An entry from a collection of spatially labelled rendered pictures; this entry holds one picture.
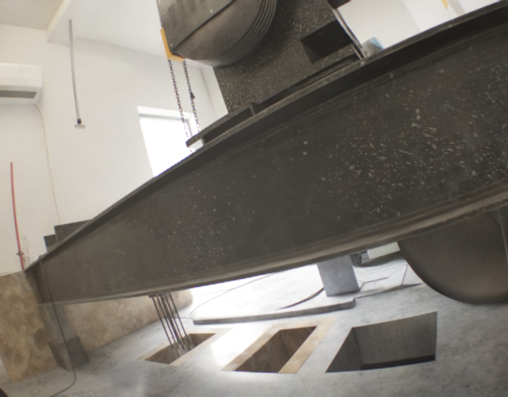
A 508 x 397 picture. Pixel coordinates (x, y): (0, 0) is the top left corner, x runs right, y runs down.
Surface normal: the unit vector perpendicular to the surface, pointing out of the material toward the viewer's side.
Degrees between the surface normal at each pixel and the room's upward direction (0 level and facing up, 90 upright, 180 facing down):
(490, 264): 90
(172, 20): 90
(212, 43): 90
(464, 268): 90
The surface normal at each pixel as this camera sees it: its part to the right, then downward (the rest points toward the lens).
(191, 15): -0.54, 0.11
